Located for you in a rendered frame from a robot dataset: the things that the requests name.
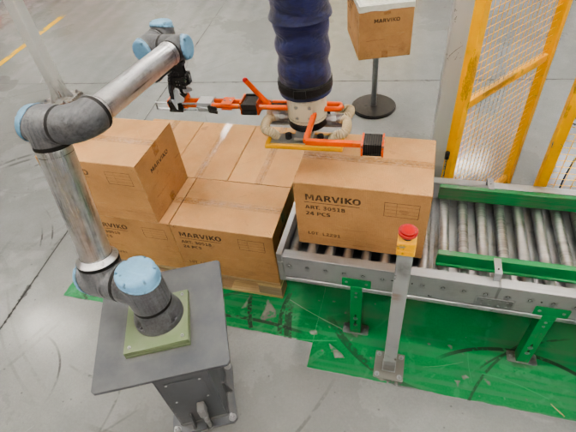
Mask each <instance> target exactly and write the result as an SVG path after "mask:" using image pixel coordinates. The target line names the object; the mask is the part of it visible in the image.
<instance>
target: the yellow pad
mask: <svg viewBox="0 0 576 432"><path fill-rule="evenodd" d="M295 134H296V133H291V132H286V133H281V136H280V138H279V139H278V140H274V139H273V138H272V137H270V136H268V138H267V141H266V143H265V148H277V149H294V150H310V151H328V152H343V148H344V147H326V146H308V145H305V143H303V141H294V136H295ZM328 136H329V135H324V134H322V133H320V134H314V138H313V139H328Z"/></svg>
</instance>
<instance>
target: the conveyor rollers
mask: <svg viewBox="0 0 576 432"><path fill-rule="evenodd" d="M493 208H494V217H495V235H496V246H497V255H498V257H505V258H509V250H508V242H507V228H506V220H505V213H504V205H496V204H493ZM431 209H432V204H431V208H430V214H429V222H428V227H427V231H426V236H425V241H424V246H423V254H422V258H418V267H422V268H429V246H430V227H431ZM475 210H476V228H477V254H478V255H489V244H488V232H487V220H486V208H485V203H479V202H475ZM457 212H458V252H464V253H469V240H468V213H467V201H457ZM512 212H513V224H514V231H515V238H516V244H517V251H518V258H519V260H526V261H530V260H531V258H530V252H529V246H528V241H527V235H526V229H525V219H524V213H523V208H522V207H514V206H512ZM549 212H550V217H551V221H552V225H553V229H554V234H555V240H556V245H557V249H558V253H559V257H560V262H561V265H566V266H573V267H574V264H573V258H572V254H571V250H570V247H569V242H568V239H567V233H566V229H565V225H564V221H563V218H562V214H561V211H556V210H549ZM569 215H570V219H571V222H572V226H573V232H574V236H575V239H576V213H574V212H569ZM531 217H532V223H533V228H534V233H535V238H536V243H537V252H538V258H539V262H545V263H552V260H551V255H550V251H549V243H548V238H547V234H546V230H545V225H544V221H543V212H542V209H539V208H531ZM301 244H302V242H299V236H298V228H296V231H295V234H294V237H293V239H292V242H291V246H290V249H291V250H297V251H299V250H300V247H301ZM318 247H319V244H316V243H310V244H309V246H308V249H307V252H310V253H317V250H318ZM438 249H443V250H449V200H444V199H440V215H439V243H438ZM335 250H336V247H334V246H328V245H327V246H326V250H325V254H324V255H335ZM353 253H354V249H348V248H344V252H343V256H342V257H347V258H352V257H353ZM371 257H372V252H371V251H365V250H363V251H362V255H361V260H366V261H371ZM390 258H391V255H390V254H384V253H381V256H380V261H379V262H385V263H390ZM520 278H521V281H522V282H529V283H534V279H533V278H526V277H520ZM543 284H544V285H553V286H556V282H555V281H551V280H545V279H543Z"/></svg>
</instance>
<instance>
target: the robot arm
mask: <svg viewBox="0 0 576 432"><path fill-rule="evenodd" d="M149 26H150V28H151V29H149V30H148V31H146V32H145V33H144V34H142V36H140V37H139V38H137V39H136V40H135V41H134V43H133V44H132V50H133V52H134V54H135V56H136V57H137V58H138V59H139V61H138V62H136V63H135V64H133V65H132V66H131V67H129V68H128V69H126V70H125V71H124V72H122V74H120V75H119V76H118V77H117V78H115V79H114V80H113V81H111V82H110V83H108V84H107V85H106V86H104V87H103V88H101V89H100V90H99V91H98V92H96V93H95V94H94V95H93V96H92V95H83V96H82V97H80V98H79V99H78V100H76V101H73V102H71V103H68V104H65V105H54V104H43V103H35V104H27V105H24V106H22V108H20V110H18V112H17V114H16V116H15V131H16V133H17V134H18V136H20V138H22V139H23V140H24V141H29V142H30V145H31V147H32V149H33V152H34V153H35V154H36V156H37V159H38V161H39V164H40V166H41V169H42V171H43V172H44V175H45V178H46V181H47V182H48V184H49V187H50V189H51V192H52V194H53V197H54V199H55V201H56V204H57V207H58V209H59V211H60V214H61V215H62V217H63V221H64V223H65V225H66V227H67V230H68V232H69V235H70V237H71V239H72V242H73V244H74V246H75V249H76V252H77V254H78V256H79V257H78V259H77V260H76V263H75V268H74V270H73V282H74V285H75V287H76V288H77V289H78V290H79V291H81V292H83V293H85V294H87V295H89V296H95V297H101V298H104V299H108V300H112V301H115V302H119V303H126V304H128V306H130V308H131V309H132V311H133V312H134V324H135V327H136V328H137V330H138V331H139V332H140V333H141V334H143V335H145V336H148V337H156V336H160V335H163V334H165V333H168V332H170V330H172V329H173V328H174V327H175V326H176V325H177V324H178V323H179V322H180V320H181V319H182V317H183V304H182V302H181V300H180V299H179V298H178V297H177V296H176V295H174V294H173V293H171V292H170V290H169V288H168V286H167V284H166V282H165V280H164V278H163V276H162V274H161V272H160V270H159V267H158V266H157V265H156V264H155V262H154V261H153V260H152V259H150V258H148V257H146V256H141V255H139V256H133V257H130V258H128V260H126V261H122V259H121V257H120V254H119V252H118V250H117V248H115V247H113V246H110V244H109V241H108V238H107V236H106V234H105V229H104V227H103V225H102V222H101V219H100V217H99V213H98V211H97V208H96V206H95V203H94V201H93V197H92V195H91V192H90V189H89V187H88V185H87V180H86V178H85V176H84V173H83V170H82V168H81V164H80V161H79V160H78V157H77V154H76V152H75V148H74V145H73V144H76V143H80V142H83V141H88V140H90V139H92V138H94V137H96V136H98V135H101V134H103V133H104V132H106V130H108V128H110V127H111V126H112V124H113V118H114V116H116V115H117V114H118V113H119V112H120V111H121V110H123V109H124V108H125V107H126V106H127V105H129V104H130V103H131V102H132V101H133V100H135V99H136V98H137V97H138V96H139V95H141V94H142V93H143V92H144V91H145V90H147V89H148V88H149V87H150V86H151V85H152V84H154V82H156V83H157V82H160V81H162V79H163V77H165V76H166V75H167V74H168V75H167V76H168V79H167V81H168V90H169V94H170V97H171V101H172V103H173V104H174V106H175V107H176V109H177V110H178V103H182V102H184V97H183V96H181V95H180V94H179V91H178V89H179V90H180V93H186V92H190V91H192V90H193V89H192V88H191V87H187V86H188V85H190V83H191V82H192V78H191V74H190V71H189V70H185V67H184V64H185V60H184V59H186V60H189V59H191V58H192V57H193V56H194V44H193V40H192V38H190V36H189V35H188V34H182V33H181V34H176V33H175V30H174V26H173V24H172V21H171V20H170V19H168V18H158V19H155V20H152V21H150V22H149ZM189 76H190V78H189ZM174 88H178V89H174Z"/></svg>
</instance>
